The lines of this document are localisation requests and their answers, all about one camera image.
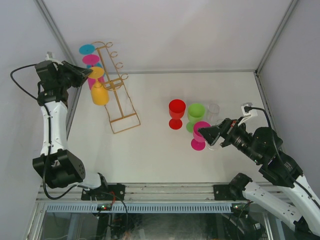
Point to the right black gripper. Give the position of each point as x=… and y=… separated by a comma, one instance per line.
x=225, y=130

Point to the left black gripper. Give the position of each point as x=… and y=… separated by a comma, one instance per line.
x=80, y=74

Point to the clear wine glass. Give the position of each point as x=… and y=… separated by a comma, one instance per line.
x=212, y=112
x=218, y=143

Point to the cyan plastic wine glass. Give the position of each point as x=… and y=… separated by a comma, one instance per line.
x=90, y=59

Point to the green plastic wine glass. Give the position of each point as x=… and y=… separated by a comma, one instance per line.
x=195, y=113

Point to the orange plastic wine glass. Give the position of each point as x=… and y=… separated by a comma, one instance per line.
x=99, y=93

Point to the red plastic wine glass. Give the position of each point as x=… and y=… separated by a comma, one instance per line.
x=177, y=109

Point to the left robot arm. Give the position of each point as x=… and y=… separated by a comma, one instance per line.
x=56, y=165

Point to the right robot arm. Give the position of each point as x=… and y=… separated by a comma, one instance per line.
x=302, y=214

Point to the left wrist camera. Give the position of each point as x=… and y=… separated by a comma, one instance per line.
x=50, y=57

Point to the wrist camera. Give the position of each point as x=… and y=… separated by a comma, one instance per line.
x=50, y=57
x=247, y=112

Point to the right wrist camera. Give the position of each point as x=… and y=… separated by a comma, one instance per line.
x=247, y=112

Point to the gold wire glass rack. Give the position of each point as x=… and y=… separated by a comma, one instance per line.
x=121, y=113

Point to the right black base bracket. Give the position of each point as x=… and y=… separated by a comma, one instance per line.
x=222, y=192

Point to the black base bracket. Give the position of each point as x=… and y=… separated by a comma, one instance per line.
x=222, y=192
x=113, y=191

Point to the aluminium mounting rail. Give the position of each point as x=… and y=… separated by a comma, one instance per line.
x=160, y=192

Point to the blue slotted cable duct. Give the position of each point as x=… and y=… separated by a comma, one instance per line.
x=140, y=208

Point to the left black base bracket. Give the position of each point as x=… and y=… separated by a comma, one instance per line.
x=113, y=191

